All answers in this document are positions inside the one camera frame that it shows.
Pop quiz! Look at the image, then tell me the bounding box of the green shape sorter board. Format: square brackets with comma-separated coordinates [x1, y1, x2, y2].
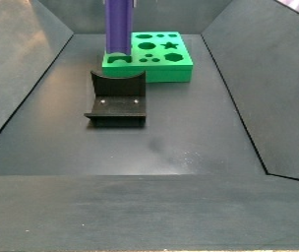
[102, 31, 192, 83]

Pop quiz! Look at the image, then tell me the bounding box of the purple arch block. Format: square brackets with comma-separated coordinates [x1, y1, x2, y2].
[105, 0, 133, 55]

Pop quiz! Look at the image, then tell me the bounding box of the black fixture stand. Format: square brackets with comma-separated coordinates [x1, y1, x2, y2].
[83, 72, 146, 128]

